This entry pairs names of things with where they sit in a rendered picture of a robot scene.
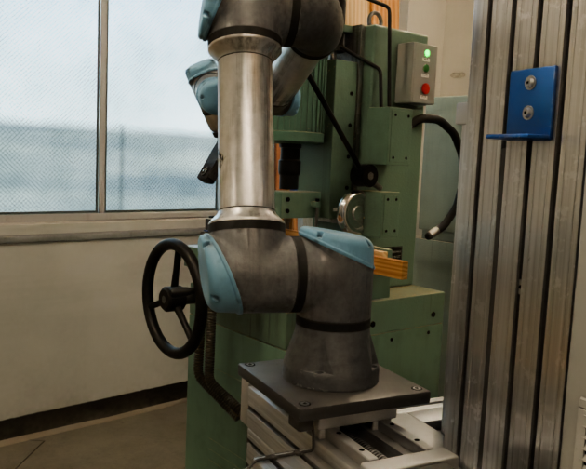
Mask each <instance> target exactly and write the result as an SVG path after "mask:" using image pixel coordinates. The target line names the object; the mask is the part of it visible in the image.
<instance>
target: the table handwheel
mask: <svg viewBox="0 0 586 469"><path fill-rule="evenodd" d="M168 250H175V257H174V267H173V274H172V280H171V287H163V288H162V289H161V291H160V293H159V301H153V281H154V275H155V270H156V267H157V264H158V262H159V260H160V258H161V257H162V255H163V254H164V253H165V252H166V251H168ZM181 257H182V258H183V259H184V261H185V262H186V264H187V266H188V269H189V271H190V274H191V277H192V281H193V288H194V294H193V295H189V296H186V297H181V298H174V299H173V298H171V297H170V296H169V294H168V292H169V290H170V289H171V288H174V287H181V286H179V278H180V262H181ZM194 303H195V317H194V323H193V331H192V330H191V328H190V326H189V324H188V322H187V319H186V317H185V315H184V313H183V311H182V310H183V309H184V307H185V306H186V304H194ZM142 304H143V311H144V315H145V320H146V323H147V327H148V330H149V331H150V334H151V336H152V338H153V341H154V343H155V344H156V346H157V347H158V348H159V350H160V351H161V352H162V353H164V354H165V355H166V356H168V357H170V358H173V359H183V358H186V357H188V356H190V355H191V354H192V353H193V352H194V351H195V350H196V349H197V348H198V346H199V344H200V342H201V340H202V339H203V336H204V333H205V330H206V322H207V310H208V305H207V304H206V300H205V297H204V293H203V290H202V284H201V279H200V273H199V264H198V260H197V258H196V256H195V254H194V253H193V251H192V250H191V249H190V248H189V247H188V246H187V245H186V244H185V243H184V242H182V241H180V240H179V239H176V238H167V239H164V240H162V241H160V242H159V243H158V244H157V245H156V246H155V247H154V248H153V250H152V251H151V253H150V255H149V257H148V260H147V261H146V265H145V268H144V273H143V279H142ZM159 306H161V308H162V309H163V310H164V311H165V312H173V311H175V313H176V315H177V317H178V319H179V321H180V323H181V325H182V327H183V329H184V332H185V334H186V336H187V339H188V341H187V342H186V343H185V344H184V345H183V346H181V347H175V346H173V345H171V344H170V343H169V342H168V341H167V339H166V338H165V336H164V334H163V333H162V331H161V329H160V327H159V324H158V321H157V318H156V314H155V310H154V308H156V307H159Z"/></svg>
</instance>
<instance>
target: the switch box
mask: <svg viewBox="0 0 586 469"><path fill-rule="evenodd" d="M425 49H428V50H429V51H430V55H429V57H425V56H424V50H425ZM437 50H438V47H436V46H431V45H426V44H422V43H418V42H408V43H402V44H398V51H397V67H396V83H395V99H394V102H395V103H401V104H408V105H416V106H425V105H434V93H435V79H436V64H437ZM422 58H426V59H430V62H428V61H423V60H422ZM425 63H426V64H428V65H429V71H428V73H425V72H423V70H422V67H423V65H424V64H425ZM421 74H428V75H429V78H427V77H421ZM424 83H427V84H428V85H429V86H430V92H429V93H428V94H423V93H422V91H421V87H422V85H423V84H424ZM420 95H422V96H427V100H425V99H421V98H420Z"/></svg>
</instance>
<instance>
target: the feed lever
mask: <svg viewBox="0 0 586 469"><path fill-rule="evenodd" d="M307 79H308V81H309V82H310V84H311V86H312V88H313V90H314V92H315V94H316V96H317V98H318V99H319V100H320V102H321V104H322V106H323V107H324V109H325V111H326V114H327V115H328V117H329V119H330V121H331V123H332V124H333V126H334V128H335V129H336V131H337V132H338V134H339V136H340V139H341V141H342V142H343V144H344V146H345V148H346V150H347V151H348V153H349V155H350V157H351V159H352V160H353V162H354V166H353V168H352V170H351V173H350V179H351V182H352V184H353V185H354V186H359V187H372V186H373V187H375V188H376V189H377V190H378V191H381V190H382V186H381V185H380V184H379V183H378V182H377V180H378V176H379V175H378V171H377V169H376V167H375V166H373V165H369V164H360V162H359V160H358V158H357V156H356V154H355V153H354V151H353V148H352V146H351V145H350V143H349V142H348V140H347V138H346V136H345V135H344V133H343V131H342V129H341V127H340V125H339V123H338V121H337V119H336V117H335V116H334V114H333V113H332V111H331V109H330V107H329V106H328V104H327V102H326V99H325V98H324V96H323V94H322V92H321V90H320V88H319V87H318V85H317V84H316V82H315V80H314V79H313V76H312V74H310V75H309V76H308V78H307Z"/></svg>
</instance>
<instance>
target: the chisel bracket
mask: <svg viewBox="0 0 586 469"><path fill-rule="evenodd" d="M315 198H319V199H320V201H319V202H321V192H314V191H288V190H274V205H275V212H276V214H277V215H278V216H279V217H280V218H281V219H284V222H285V223H291V219H293V218H314V217H315V216H314V215H315V208H314V207H311V202H312V201H315Z"/></svg>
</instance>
